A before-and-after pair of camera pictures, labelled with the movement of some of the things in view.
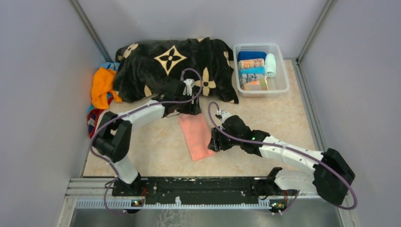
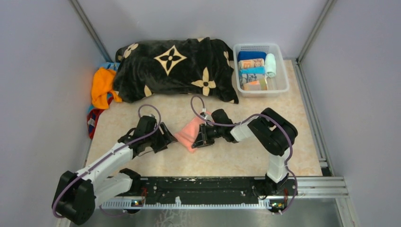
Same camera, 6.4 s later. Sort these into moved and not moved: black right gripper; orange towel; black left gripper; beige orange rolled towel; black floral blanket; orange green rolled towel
Moved: black right gripper; black left gripper
Not moved: black floral blanket; orange green rolled towel; beige orange rolled towel; orange towel
